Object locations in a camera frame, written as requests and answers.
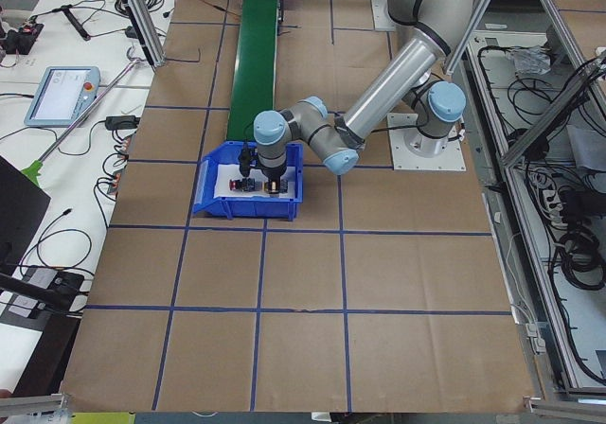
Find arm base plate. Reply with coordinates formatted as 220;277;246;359
370;0;396;32
386;113;466;172

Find left white foam pad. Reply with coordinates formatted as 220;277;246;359
214;164;297;199

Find red push button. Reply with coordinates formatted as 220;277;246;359
229;178;257;192

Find left teach pendant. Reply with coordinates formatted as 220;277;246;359
24;66;100;128

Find green conveyor belt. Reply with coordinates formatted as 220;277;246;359
226;0;279;141

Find aluminium frame post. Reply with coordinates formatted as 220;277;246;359
120;0;166;69

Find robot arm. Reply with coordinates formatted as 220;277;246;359
253;0;472;184

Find left blue bin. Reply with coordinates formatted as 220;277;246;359
192;141;303;221

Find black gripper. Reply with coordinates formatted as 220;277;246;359
260;162;286;182

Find red black conveyor wires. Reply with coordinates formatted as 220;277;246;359
173;0;242;18

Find yellow push button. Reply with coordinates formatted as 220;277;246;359
263;180;288;195

